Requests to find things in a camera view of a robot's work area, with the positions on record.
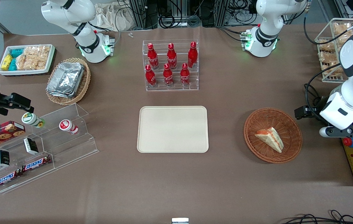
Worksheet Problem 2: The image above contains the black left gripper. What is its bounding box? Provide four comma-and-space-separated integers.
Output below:
294, 104, 325, 121

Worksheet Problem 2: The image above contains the triangular sandwich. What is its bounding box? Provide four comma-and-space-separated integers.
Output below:
254, 127, 285, 154

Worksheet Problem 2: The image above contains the round brown wicker basket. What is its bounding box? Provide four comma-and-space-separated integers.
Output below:
244, 108, 303, 164

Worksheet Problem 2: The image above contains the white rectangular snack tray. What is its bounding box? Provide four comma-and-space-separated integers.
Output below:
0, 44, 56, 76

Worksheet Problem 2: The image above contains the oval light wicker basket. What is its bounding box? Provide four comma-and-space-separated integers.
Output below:
46, 58, 91, 105

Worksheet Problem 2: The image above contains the beige plastic tray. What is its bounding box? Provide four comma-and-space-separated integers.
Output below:
137, 106, 209, 153

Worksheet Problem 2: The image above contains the green lid yogurt bottle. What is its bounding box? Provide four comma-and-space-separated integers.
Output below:
21, 112, 45, 129

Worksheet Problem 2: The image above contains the red cookie box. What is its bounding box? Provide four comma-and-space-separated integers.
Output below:
0, 121, 26, 153

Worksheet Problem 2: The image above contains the rice cracker pack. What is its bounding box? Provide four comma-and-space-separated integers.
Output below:
24, 46, 51, 59
16, 54, 30, 71
27, 57, 49, 71

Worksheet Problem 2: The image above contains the yellow snack box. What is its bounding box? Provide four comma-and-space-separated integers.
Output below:
1, 54, 13, 71

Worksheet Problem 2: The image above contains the small black carton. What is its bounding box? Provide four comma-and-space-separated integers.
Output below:
0, 150, 11, 168
23, 138, 39, 155

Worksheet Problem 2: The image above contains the aluminium foil container stack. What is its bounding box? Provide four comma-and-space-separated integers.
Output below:
46, 62, 85, 99

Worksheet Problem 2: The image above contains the red lid yogurt bottle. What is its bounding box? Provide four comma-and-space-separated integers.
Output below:
59, 119, 79, 135

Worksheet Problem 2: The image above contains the Snickers chocolate bar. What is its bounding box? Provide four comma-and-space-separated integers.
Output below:
22, 155, 53, 173
0, 170, 23, 189

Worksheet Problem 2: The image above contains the clear acrylic stepped stand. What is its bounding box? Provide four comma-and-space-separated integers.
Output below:
0, 103, 100, 195

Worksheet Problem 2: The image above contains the clear acrylic bottle rack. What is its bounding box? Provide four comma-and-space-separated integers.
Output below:
142, 39, 199, 92

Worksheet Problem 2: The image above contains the red cola bottle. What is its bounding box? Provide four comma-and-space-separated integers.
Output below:
188, 41, 198, 69
180, 63, 190, 87
145, 64, 157, 88
167, 43, 178, 70
147, 43, 160, 70
163, 63, 174, 87

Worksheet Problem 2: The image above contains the beige cloth bag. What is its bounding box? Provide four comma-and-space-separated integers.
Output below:
95, 2, 133, 32

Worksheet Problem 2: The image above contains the black table cable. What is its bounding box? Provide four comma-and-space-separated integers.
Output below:
304, 83, 322, 108

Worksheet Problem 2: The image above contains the white wire basket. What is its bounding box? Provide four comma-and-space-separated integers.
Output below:
315, 18, 353, 83

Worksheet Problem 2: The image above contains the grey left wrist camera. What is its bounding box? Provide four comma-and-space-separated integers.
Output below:
319, 126, 353, 139

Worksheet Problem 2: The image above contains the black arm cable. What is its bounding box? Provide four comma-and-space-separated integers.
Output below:
303, 12, 353, 44

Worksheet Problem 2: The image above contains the black floor cable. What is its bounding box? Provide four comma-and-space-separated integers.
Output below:
281, 210, 353, 224

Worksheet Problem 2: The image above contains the black base cable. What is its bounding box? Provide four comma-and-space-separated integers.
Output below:
216, 26, 248, 43

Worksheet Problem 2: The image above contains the aluminium frame rack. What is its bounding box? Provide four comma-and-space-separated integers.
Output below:
127, 0, 258, 30

